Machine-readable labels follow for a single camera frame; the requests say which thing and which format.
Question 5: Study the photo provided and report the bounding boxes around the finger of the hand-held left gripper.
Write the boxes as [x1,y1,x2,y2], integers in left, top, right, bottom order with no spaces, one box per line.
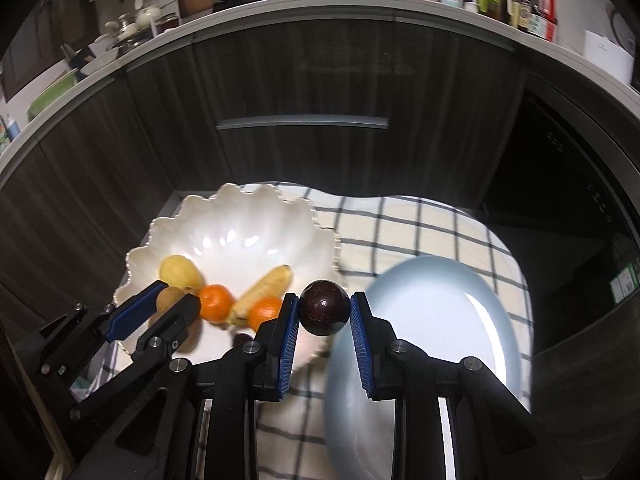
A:
[40,281,172,376]
[70,294,201,423]

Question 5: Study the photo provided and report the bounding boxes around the green label sticker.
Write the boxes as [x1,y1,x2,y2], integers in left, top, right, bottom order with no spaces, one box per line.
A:
[609,264,639,307]

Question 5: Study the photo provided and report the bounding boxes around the dark sauce bottle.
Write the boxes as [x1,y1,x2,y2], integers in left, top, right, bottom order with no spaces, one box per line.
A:
[512,0,536,31]

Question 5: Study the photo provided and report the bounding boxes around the black dishwasher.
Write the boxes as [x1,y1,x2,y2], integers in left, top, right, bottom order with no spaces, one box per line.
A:
[480,75,640,361]

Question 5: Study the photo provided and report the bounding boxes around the checkered cloth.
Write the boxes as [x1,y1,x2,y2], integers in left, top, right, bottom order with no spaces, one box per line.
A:
[97,185,536,480]

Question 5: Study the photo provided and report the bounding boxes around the light blue plate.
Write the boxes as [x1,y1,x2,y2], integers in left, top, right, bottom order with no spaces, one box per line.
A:
[324,255,533,480]

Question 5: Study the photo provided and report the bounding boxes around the green dish tray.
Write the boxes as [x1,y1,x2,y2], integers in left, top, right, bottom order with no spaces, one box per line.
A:
[27,67,81,119]

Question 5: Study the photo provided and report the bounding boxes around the yellow lemon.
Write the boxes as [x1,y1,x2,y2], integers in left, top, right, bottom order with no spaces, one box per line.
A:
[160,255,205,292]

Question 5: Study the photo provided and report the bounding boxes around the orange tangerine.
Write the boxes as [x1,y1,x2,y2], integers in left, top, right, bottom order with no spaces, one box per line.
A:
[200,284,236,324]
[248,296,284,332]

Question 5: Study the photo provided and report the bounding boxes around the grey drawer handle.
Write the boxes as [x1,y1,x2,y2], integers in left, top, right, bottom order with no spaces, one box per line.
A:
[216,116,390,132]

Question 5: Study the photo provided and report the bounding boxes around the red label bottle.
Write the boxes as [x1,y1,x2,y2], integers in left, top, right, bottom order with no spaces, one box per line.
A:
[534,0,559,44]

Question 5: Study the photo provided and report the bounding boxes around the small brown longan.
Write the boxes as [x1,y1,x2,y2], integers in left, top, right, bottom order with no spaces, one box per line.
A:
[156,287,187,317]

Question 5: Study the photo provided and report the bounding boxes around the white scalloped bowl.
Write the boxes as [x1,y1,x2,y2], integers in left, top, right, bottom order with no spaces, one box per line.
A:
[112,183,341,376]

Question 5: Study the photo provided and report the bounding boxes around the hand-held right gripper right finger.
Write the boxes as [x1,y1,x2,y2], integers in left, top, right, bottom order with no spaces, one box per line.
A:
[350,291,571,480]

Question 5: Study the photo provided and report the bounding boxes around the yellow banana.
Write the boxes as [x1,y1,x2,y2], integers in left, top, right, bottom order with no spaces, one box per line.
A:
[227,264,294,326]

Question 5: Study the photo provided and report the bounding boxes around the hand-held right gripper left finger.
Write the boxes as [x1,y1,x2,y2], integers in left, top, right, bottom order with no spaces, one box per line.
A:
[67,292,301,480]

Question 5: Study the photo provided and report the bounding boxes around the green plastic container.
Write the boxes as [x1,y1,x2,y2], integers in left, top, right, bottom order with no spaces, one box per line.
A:
[477,0,511,24]

